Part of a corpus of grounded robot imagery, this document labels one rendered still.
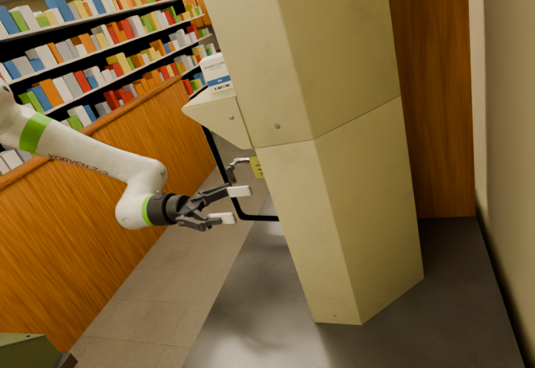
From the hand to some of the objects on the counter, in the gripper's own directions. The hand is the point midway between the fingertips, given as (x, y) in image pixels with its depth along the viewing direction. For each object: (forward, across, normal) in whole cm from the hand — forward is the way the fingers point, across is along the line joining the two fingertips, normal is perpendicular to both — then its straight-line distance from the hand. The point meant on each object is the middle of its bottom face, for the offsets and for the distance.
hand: (236, 203), depth 91 cm
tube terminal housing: (+30, +1, +25) cm, 39 cm away
